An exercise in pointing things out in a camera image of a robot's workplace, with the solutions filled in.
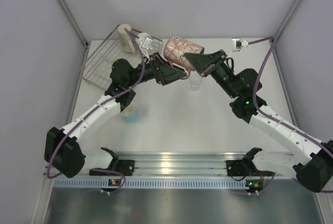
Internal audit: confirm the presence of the light blue mug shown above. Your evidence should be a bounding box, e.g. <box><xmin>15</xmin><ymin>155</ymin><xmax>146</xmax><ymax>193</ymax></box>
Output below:
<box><xmin>120</xmin><ymin>102</ymin><xmax>138</xmax><ymax>123</ymax></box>

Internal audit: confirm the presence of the wire dish rack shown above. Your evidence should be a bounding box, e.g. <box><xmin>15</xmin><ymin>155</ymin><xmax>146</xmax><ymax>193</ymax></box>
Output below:
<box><xmin>82</xmin><ymin>25</ymin><xmax>163</xmax><ymax>90</ymax></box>

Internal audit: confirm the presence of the right aluminium frame post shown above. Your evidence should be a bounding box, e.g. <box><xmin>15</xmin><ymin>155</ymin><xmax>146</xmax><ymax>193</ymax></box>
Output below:
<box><xmin>271</xmin><ymin>0</ymin><xmax>304</xmax><ymax>44</ymax></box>

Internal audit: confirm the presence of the white mug orange inside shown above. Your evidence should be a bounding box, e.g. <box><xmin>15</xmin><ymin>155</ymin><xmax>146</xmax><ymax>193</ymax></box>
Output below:
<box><xmin>136</xmin><ymin>33</ymin><xmax>155</xmax><ymax>57</ymax></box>

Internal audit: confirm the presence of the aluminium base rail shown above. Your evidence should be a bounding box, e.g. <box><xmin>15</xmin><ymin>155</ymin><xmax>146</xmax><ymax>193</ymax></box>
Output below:
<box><xmin>43</xmin><ymin>151</ymin><xmax>302</xmax><ymax>182</ymax></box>

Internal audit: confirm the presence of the pink cartoon mug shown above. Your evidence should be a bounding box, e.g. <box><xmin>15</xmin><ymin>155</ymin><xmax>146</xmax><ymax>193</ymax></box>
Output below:
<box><xmin>163</xmin><ymin>36</ymin><xmax>204</xmax><ymax>80</ymax></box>

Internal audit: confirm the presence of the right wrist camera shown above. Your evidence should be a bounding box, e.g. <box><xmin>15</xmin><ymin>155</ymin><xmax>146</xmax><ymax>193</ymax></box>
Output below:
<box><xmin>232</xmin><ymin>38</ymin><xmax>249</xmax><ymax>52</ymax></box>

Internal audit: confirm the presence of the beige ceramic mug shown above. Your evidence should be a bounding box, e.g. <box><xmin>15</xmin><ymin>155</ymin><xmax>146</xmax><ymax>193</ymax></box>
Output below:
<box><xmin>117</xmin><ymin>24</ymin><xmax>136</xmax><ymax>54</ymax></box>

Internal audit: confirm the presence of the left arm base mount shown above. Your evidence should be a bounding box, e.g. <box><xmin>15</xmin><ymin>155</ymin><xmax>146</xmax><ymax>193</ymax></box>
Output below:
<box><xmin>89</xmin><ymin>147</ymin><xmax>135</xmax><ymax>176</ymax></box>

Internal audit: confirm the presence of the left aluminium frame post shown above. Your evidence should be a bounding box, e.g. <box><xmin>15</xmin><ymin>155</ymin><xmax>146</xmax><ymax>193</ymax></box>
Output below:
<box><xmin>56</xmin><ymin>0</ymin><xmax>88</xmax><ymax>47</ymax></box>

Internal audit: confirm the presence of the clear glass cup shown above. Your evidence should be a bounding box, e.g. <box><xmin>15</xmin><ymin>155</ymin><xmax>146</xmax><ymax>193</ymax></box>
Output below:
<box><xmin>189</xmin><ymin>75</ymin><xmax>202</xmax><ymax>91</ymax></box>

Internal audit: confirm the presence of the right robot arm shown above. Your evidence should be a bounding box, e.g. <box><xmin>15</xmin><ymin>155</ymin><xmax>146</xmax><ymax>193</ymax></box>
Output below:
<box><xmin>184</xmin><ymin>50</ymin><xmax>332</xmax><ymax>193</ymax></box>

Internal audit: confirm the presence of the aluminium frame post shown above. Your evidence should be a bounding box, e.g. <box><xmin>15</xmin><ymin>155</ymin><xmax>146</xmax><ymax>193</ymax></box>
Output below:
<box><xmin>56</xmin><ymin>0</ymin><xmax>88</xmax><ymax>47</ymax></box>
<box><xmin>271</xmin><ymin>0</ymin><xmax>304</xmax><ymax>44</ymax></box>

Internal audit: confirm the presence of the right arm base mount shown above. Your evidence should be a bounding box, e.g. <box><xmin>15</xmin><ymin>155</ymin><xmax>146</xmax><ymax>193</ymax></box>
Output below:
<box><xmin>226</xmin><ymin>148</ymin><xmax>262</xmax><ymax>179</ymax></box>

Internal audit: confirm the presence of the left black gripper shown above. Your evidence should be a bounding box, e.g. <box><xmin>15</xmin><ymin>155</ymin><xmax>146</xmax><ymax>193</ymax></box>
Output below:
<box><xmin>125</xmin><ymin>52</ymin><xmax>186</xmax><ymax>88</ymax></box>

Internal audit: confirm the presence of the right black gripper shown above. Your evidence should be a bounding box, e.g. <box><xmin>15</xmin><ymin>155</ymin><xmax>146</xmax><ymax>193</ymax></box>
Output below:
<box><xmin>184</xmin><ymin>50</ymin><xmax>239</xmax><ymax>99</ymax></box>

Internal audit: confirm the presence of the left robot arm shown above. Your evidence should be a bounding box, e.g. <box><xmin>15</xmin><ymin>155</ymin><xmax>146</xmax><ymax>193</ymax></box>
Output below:
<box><xmin>44</xmin><ymin>53</ymin><xmax>188</xmax><ymax>179</ymax></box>

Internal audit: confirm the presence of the perforated cable tray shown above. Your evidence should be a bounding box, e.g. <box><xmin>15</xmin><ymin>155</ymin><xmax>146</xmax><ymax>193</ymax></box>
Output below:
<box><xmin>54</xmin><ymin>178</ymin><xmax>249</xmax><ymax>190</ymax></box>

